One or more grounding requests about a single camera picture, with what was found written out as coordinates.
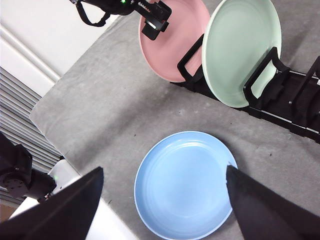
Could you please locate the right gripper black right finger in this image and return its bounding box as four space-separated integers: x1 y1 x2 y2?
225 164 320 240

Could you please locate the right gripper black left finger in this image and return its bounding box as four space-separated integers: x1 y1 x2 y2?
0 166 105 240

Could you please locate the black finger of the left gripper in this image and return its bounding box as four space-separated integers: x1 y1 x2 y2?
141 19 170 41

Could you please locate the pink plate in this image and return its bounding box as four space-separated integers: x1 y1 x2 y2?
138 0 212 83

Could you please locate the blue plate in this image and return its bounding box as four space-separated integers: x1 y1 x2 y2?
134 130 238 240

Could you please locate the green plate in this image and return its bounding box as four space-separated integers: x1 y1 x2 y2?
201 0 283 109

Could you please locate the black plate rack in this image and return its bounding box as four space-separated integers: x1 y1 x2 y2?
169 33 320 145

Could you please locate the grey ribbed shutter panel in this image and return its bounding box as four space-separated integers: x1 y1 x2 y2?
0 66 64 209

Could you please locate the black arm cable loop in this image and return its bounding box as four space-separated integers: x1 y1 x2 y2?
75 0 111 28

